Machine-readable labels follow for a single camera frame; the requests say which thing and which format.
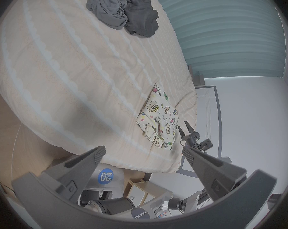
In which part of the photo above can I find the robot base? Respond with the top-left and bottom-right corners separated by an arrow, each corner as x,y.
49,159 -> 126,200

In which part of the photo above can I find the pale wooden bedside table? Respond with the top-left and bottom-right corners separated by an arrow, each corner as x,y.
124,179 -> 167,206

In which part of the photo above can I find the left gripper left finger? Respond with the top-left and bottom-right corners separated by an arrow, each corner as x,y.
40,145 -> 107,201

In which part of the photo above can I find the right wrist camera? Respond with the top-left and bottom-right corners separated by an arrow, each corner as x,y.
200,139 -> 214,150

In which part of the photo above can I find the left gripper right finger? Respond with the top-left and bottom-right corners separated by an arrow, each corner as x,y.
182,146 -> 247,203

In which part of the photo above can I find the grey bedside table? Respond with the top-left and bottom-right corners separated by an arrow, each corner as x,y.
188,65 -> 204,86

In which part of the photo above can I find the white printed pyjama top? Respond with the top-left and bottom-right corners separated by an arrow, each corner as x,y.
136,82 -> 180,150

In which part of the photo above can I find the black cable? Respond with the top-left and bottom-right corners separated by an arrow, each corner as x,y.
0,176 -> 15,195

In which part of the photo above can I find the black garment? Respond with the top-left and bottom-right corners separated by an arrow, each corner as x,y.
87,0 -> 159,37

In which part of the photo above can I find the bed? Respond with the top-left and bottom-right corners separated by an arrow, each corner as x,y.
0,0 -> 224,175

